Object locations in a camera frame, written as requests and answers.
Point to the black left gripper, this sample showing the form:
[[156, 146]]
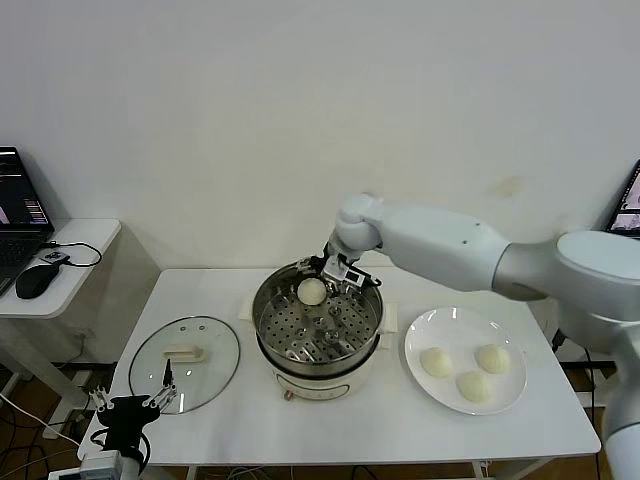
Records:
[[125, 417]]

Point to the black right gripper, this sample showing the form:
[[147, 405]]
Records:
[[332, 255]]

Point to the white steamed baozi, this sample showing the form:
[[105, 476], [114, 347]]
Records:
[[436, 361], [493, 358], [475, 386], [311, 291]]

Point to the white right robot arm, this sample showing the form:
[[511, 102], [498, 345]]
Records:
[[440, 240]]

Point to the steel perforated steamer basket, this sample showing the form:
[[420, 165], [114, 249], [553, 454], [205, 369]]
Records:
[[280, 320]]

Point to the white electric cooker pot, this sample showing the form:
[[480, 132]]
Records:
[[325, 385]]

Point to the black computer mouse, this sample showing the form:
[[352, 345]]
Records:
[[34, 282]]

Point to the white round plate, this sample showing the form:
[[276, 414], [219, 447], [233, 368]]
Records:
[[465, 330]]

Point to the black laptop with dark screen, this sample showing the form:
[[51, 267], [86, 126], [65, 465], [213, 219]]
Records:
[[20, 200]]

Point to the black laptop with pale screen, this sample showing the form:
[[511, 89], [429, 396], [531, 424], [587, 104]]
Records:
[[627, 200]]

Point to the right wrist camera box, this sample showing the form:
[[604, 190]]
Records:
[[336, 272]]

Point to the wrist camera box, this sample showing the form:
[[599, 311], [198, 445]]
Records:
[[336, 272], [102, 465]]

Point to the white wall outlet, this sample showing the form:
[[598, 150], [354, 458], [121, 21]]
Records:
[[85, 334]]

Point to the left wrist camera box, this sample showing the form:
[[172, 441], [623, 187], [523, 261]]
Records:
[[102, 465]]

